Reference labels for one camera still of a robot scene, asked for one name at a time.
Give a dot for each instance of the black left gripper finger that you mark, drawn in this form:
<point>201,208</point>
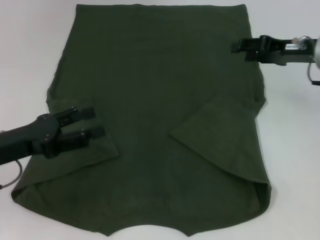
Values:
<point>77,113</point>
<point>75,140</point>

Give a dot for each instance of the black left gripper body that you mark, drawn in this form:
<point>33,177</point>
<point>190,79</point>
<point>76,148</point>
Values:
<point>30,137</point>

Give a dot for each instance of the dark green shirt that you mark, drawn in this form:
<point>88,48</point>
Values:
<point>155,100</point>

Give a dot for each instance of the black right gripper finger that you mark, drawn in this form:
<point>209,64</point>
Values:
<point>247,44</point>
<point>253,55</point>

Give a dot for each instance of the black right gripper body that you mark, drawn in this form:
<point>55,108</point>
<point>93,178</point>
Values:
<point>277,51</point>

